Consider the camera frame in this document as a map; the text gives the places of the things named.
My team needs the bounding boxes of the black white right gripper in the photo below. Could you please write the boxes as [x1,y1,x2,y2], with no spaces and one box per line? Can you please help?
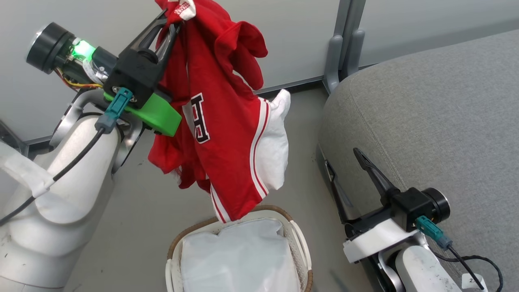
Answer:
[330,148,451,264]

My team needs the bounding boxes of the white cloth in basket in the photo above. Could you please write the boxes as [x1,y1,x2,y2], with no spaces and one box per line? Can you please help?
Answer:
[180,218,303,292]

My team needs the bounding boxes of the black cable with teal plug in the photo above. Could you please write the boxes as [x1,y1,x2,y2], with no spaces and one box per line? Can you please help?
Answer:
[415,215,504,292]
[0,87,135,227]

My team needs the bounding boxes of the thin red yellow wires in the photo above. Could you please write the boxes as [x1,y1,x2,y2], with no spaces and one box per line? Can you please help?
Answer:
[54,67,104,90]

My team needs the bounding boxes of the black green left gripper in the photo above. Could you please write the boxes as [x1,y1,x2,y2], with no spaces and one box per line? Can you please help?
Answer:
[26,9,182,137]

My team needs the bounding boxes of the grey fabric sofa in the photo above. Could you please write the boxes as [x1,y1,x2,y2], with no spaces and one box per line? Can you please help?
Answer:
[315,29,519,292]

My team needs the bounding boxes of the red white sports jersey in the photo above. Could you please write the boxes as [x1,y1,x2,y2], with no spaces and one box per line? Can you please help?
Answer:
[147,0,292,223]

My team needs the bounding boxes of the white basket with brown rim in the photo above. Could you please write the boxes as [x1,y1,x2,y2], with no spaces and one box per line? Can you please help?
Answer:
[165,204,314,292]

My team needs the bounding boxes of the white strap on arm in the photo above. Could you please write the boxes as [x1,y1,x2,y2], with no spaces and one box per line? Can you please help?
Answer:
[0,141,56,199]

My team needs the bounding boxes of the small white paper tag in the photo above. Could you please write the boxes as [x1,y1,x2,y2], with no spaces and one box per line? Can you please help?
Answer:
[461,273,489,291]

